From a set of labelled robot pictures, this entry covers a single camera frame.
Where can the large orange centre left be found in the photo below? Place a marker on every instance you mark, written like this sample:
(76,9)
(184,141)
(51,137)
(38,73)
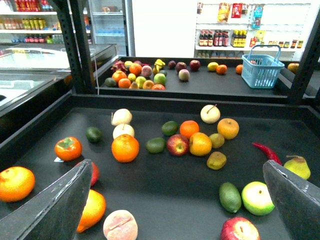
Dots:
(125,148)

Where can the black shelf upright post left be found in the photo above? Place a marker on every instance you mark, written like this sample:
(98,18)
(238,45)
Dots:
(72,23)

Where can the green lime centre upper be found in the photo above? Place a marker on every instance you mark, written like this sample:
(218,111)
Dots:
(170,128)

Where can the small orange mandarin centre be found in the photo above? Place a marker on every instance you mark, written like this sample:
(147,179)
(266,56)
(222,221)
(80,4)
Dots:
(188,128)

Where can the orange tangerine far left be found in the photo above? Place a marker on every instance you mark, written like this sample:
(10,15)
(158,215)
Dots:
(16,183)

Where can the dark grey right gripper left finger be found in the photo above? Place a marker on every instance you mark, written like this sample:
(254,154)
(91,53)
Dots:
(54,213)

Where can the yellow orange persimmon centre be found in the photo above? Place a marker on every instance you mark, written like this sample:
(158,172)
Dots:
(200,144)

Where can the large orange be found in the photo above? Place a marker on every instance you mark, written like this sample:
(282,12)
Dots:
(125,148)
(135,69)

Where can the white pear upper left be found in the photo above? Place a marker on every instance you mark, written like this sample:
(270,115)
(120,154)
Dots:
(121,116)

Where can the white pear lower left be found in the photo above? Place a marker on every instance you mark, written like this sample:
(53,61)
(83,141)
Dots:
(123,129)

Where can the pink peach front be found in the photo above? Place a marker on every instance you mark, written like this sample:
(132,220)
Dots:
(120,225)

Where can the brown kiwi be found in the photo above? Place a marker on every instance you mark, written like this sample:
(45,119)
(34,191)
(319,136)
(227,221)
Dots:
(217,140)
(216,160)

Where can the small blue basket far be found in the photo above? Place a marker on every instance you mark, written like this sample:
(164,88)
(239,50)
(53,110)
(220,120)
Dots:
(261,71)

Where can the white price tag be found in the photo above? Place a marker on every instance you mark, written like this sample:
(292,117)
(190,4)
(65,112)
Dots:
(58,160)

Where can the red apple front right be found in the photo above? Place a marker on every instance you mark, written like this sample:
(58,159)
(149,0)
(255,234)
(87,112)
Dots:
(239,228)

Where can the dark green lime left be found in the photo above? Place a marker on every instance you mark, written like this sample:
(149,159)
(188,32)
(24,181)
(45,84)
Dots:
(93,134)

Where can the yellow pear right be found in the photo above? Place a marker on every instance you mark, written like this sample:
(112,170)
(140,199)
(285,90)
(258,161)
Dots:
(298,165)

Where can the red chili pepper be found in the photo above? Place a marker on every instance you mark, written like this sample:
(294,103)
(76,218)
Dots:
(268,152)

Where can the glass top freezer chest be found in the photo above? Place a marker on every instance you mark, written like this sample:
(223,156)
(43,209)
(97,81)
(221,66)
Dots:
(25,67)

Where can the red apple centre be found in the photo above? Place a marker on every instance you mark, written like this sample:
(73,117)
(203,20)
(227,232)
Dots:
(178,145)

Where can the far pink peach alone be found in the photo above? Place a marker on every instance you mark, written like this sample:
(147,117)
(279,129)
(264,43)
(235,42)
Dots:
(184,75)

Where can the far green apple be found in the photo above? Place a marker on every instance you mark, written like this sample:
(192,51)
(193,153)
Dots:
(160,78)

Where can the black shelf upright post right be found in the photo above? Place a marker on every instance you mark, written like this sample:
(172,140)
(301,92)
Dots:
(307,65)

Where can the brown kiwi upper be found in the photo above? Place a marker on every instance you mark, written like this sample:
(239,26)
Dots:
(217,140)

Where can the far large orange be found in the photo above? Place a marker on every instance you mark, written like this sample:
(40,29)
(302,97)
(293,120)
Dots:
(135,69)

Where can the orange persimmon green calyx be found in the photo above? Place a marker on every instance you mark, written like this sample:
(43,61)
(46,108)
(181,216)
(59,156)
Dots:
(68,149)

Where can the far dark red apple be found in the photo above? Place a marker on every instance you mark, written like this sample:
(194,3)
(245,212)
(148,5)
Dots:
(194,65)

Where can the green lime centre lower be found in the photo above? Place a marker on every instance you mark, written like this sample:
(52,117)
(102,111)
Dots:
(156,145)

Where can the black shelf upright post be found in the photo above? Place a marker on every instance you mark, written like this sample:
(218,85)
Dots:
(307,65)
(72,23)

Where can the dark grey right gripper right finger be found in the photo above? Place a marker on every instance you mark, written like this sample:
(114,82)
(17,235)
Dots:
(296,199)

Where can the white pear with stem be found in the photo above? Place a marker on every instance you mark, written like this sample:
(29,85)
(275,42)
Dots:
(210,114)

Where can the brown kiwi lower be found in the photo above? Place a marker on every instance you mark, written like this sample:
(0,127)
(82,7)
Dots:
(216,160)

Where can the orange fruit behind left finger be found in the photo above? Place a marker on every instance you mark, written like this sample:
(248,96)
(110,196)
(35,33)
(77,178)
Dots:
(93,211)

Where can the red fruit behind left finger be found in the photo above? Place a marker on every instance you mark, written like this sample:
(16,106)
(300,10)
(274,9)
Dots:
(95,174)

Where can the far banana bunch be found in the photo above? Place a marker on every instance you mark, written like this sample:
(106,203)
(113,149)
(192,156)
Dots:
(158,65)

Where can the bright green apple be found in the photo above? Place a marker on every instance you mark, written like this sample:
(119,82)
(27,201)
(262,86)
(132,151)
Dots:
(256,198)

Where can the golden yellow apple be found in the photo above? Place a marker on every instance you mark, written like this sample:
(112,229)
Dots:
(228,128)

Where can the far orange mandarin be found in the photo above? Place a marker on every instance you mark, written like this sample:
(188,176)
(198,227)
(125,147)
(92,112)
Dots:
(221,69)

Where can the far yellow lemon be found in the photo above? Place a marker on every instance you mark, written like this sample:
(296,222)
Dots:
(212,66)

